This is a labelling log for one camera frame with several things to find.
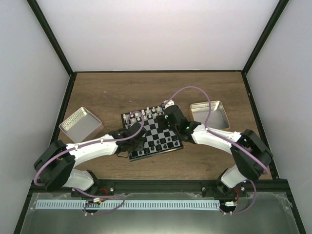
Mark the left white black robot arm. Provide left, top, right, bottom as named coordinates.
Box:
left=34, top=122, right=146, bottom=197

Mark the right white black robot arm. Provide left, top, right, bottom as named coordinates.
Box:
left=158, top=105, right=273, bottom=196

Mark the black and silver chessboard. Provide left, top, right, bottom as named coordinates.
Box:
left=121, top=105, right=183, bottom=161

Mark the gold metal tin tray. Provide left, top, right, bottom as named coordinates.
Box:
left=190, top=100, right=230, bottom=131

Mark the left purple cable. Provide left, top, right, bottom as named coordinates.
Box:
left=33, top=111, right=144, bottom=187

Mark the purple cable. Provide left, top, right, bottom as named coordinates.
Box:
left=163, top=85, right=269, bottom=215
left=33, top=111, right=144, bottom=187

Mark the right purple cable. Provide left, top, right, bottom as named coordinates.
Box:
left=163, top=85, right=269, bottom=215

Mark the light blue slotted cable duct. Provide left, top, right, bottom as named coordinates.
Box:
left=35, top=199, right=220, bottom=211

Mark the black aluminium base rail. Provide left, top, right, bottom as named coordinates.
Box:
left=31, top=179, right=291, bottom=199

